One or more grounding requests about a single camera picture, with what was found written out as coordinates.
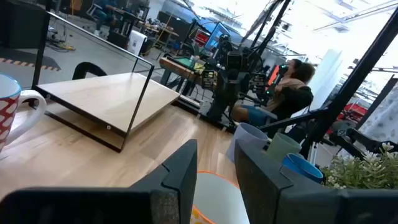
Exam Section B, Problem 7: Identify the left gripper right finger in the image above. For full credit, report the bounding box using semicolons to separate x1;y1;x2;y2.
234;139;398;224

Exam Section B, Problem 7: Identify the person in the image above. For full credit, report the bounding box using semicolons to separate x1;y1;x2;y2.
231;58;317;129
92;0;119;37

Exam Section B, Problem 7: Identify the hazard striped black mat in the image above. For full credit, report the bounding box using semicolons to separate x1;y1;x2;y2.
0;46;62;73

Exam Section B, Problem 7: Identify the white patterned curtain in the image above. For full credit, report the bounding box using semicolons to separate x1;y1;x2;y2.
357;90;398;146

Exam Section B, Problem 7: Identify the black desk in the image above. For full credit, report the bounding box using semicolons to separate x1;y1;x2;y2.
105;4;150;50

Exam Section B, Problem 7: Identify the red crate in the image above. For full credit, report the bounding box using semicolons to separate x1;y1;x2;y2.
337;103;368;123

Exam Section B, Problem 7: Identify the red white patterned mug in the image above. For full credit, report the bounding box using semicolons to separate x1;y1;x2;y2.
0;73;48;154

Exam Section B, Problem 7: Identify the potted plant black striped pot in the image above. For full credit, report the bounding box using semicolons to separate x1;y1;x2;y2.
321;142;398;191

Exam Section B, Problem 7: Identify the wooden workbench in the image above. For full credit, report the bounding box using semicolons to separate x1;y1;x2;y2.
158;55;218;96

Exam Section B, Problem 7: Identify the black rig frame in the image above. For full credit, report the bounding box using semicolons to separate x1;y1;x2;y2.
257;6;398;161

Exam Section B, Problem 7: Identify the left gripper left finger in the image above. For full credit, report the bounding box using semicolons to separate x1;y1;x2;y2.
0;139;199;224

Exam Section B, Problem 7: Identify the black chair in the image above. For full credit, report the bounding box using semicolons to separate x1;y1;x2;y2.
72;61;108;81

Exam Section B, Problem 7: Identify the wooden shelf black frame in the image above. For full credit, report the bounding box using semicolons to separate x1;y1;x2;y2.
30;9;182;154

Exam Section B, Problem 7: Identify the blue screen monitor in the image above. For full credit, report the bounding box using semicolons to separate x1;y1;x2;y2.
203;21;231;52

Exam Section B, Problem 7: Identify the pale green mug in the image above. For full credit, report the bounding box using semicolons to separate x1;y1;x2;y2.
266;132;302;164

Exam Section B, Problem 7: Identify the black cabinet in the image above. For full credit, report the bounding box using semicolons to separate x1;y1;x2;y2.
0;0;51;50

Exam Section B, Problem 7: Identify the yellow dotted mug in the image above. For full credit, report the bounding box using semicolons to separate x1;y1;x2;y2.
189;170;251;224

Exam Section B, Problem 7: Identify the blue mug white handle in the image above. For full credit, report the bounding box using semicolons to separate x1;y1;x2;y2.
281;152;325;184

